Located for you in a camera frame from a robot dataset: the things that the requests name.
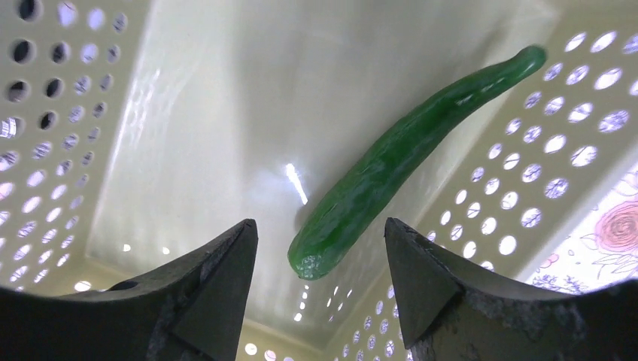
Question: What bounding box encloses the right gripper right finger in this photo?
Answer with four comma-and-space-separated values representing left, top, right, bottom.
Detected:
384, 218, 637, 360

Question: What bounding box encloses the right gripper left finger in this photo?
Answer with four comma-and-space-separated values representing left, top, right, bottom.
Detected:
1, 219, 258, 360

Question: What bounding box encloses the green plastic basket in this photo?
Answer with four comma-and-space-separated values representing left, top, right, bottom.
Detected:
1, 1, 637, 360

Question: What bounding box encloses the green toy cucumber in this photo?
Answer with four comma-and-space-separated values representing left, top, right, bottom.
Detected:
287, 45, 548, 281

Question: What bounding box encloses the floral table mat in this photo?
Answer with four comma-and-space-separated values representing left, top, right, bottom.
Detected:
526, 165, 637, 294

